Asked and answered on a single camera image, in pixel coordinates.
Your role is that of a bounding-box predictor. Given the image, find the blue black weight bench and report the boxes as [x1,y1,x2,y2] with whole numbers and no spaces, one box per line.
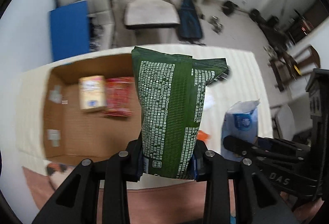
[177,0,203,44]

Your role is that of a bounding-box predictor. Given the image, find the barbell on floor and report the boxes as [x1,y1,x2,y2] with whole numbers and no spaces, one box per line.
[221,0,260,23]

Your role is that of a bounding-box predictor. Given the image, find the blue foam mat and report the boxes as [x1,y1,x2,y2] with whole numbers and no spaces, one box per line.
[50,1,90,62]

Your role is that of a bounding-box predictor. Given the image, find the green snack bag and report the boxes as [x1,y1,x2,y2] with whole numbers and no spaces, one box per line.
[131,47,228,179]

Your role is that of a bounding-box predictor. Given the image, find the white chair with jacket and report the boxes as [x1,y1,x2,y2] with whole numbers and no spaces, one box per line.
[123,0,180,30]

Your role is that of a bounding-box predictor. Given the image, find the white chair right side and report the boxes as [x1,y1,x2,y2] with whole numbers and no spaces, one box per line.
[270,103,295,141]

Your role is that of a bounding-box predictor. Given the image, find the blue tissue pack with bear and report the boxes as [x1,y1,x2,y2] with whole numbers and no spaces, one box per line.
[221,101,259,161]

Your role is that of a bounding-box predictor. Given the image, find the white quilted chair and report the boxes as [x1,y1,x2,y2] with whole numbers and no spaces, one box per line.
[55,0,115,51]

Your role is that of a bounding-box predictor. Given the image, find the yellow tissue pack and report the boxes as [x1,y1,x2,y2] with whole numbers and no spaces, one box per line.
[79,75,107,112]

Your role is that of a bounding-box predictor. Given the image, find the orange snack bag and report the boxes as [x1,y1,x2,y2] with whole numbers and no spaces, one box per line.
[197,130,210,142]

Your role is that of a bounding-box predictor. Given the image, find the red snack bag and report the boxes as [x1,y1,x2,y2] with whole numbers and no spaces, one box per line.
[103,77,133,117]

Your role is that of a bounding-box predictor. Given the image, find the chrome dumbbells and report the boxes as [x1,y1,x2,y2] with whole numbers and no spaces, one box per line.
[208,15,224,34]

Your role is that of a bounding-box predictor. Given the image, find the cardboard box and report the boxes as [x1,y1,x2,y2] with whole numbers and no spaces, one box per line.
[43,53,143,163]

